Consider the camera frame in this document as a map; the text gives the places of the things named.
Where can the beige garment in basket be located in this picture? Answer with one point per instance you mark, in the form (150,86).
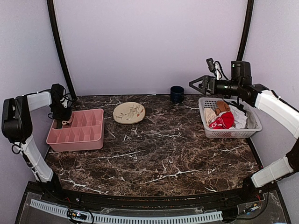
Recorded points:
(209,115)

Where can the red garment in basket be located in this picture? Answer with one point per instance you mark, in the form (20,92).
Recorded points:
(224,120)

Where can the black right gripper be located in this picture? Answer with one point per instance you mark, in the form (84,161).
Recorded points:
(207,80)

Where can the bird pattern ceramic plate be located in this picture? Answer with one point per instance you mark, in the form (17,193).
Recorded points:
(129,113)

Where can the brown garment in basket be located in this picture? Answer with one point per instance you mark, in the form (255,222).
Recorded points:
(222,107)

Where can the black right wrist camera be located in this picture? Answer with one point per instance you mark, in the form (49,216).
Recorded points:
(240,69)

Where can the white garment in basket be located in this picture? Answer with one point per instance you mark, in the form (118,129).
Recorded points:
(240,119)

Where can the cream underwear with navy trim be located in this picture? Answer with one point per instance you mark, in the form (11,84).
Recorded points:
(66,123)

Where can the white plastic laundry basket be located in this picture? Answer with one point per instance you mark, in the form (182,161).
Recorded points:
(253,122)

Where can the pink divided organizer box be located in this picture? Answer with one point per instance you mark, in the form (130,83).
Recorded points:
(85,132)

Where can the dark blue mug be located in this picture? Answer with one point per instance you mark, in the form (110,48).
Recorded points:
(177,94)

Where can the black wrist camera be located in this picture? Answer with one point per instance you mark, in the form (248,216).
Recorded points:
(57,91)
(240,69)

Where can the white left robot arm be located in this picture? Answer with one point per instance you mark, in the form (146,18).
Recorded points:
(17,127)

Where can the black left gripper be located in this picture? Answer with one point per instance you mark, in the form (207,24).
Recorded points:
(65,117)

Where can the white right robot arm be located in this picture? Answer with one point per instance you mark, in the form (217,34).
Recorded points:
(283,135)

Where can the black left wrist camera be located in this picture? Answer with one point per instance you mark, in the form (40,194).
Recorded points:
(57,91)

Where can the black rolled item in organizer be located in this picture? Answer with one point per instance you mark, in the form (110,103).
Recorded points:
(59,124)

